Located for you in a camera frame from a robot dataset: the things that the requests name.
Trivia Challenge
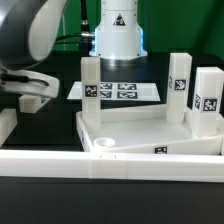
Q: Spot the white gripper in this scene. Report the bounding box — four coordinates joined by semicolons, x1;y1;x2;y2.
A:
0;70;60;98

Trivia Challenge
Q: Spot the white desk tabletop panel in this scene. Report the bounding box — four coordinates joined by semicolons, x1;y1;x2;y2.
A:
76;104;224;155

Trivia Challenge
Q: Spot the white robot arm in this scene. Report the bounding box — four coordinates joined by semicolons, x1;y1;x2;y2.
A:
0;0;147;98

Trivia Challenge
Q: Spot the white marker sheet with tags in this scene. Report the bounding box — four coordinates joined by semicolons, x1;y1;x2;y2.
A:
67;81;161;102

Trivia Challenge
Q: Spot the white U-shaped obstacle fence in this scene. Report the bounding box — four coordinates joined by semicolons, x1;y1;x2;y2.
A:
0;109;224;182

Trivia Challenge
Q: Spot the white thin cable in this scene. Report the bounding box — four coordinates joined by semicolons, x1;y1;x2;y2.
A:
59;9;67;38

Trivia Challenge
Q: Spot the black cable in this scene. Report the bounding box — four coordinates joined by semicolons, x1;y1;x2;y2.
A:
49;0;98;52

